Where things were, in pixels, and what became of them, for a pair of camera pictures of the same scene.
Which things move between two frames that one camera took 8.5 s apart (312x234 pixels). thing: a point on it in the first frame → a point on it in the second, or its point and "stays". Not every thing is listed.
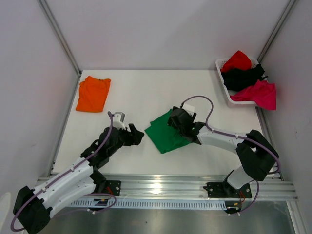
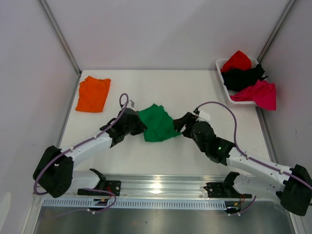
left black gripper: [133, 137] → [141, 126]
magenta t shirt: [263, 93] stays
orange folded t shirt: [93, 93] stays
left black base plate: [113, 187] stays
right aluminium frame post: [277, 28] stays
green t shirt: [165, 137] → [160, 124]
